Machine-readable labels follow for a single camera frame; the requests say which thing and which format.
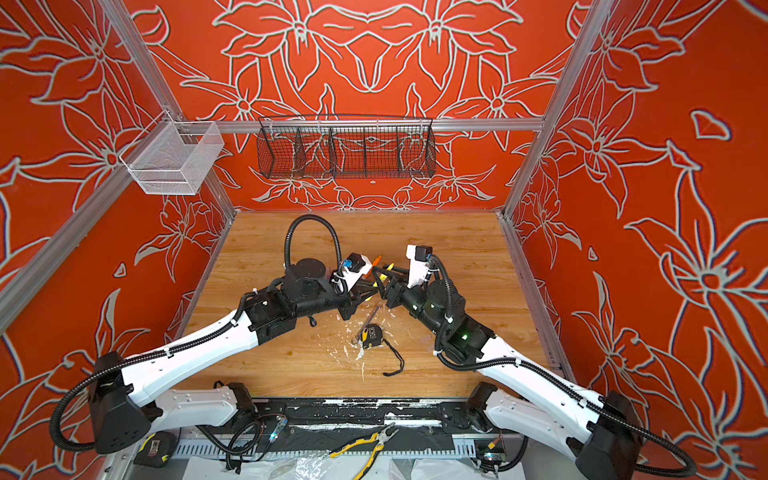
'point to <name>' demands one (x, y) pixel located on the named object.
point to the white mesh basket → (173, 157)
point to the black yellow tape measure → (157, 449)
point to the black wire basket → (337, 146)
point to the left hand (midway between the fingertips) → (375, 283)
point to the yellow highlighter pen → (383, 277)
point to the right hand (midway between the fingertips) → (372, 269)
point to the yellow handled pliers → (381, 436)
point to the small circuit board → (495, 456)
